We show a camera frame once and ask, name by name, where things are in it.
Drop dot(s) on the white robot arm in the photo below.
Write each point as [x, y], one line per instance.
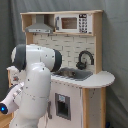
[30, 97]

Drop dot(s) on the wooden toy kitchen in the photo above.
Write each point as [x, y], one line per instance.
[93, 89]

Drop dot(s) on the black toy faucet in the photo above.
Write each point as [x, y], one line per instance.
[82, 64]

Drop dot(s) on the grey toy sink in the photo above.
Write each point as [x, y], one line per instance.
[73, 74]

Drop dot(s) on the white toy microwave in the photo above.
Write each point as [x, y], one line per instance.
[74, 23]

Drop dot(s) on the white cabinet door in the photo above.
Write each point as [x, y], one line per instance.
[65, 106]

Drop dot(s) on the grey range hood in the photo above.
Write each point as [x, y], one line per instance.
[39, 26]

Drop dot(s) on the grey curtain backdrop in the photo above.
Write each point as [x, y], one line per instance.
[115, 44]

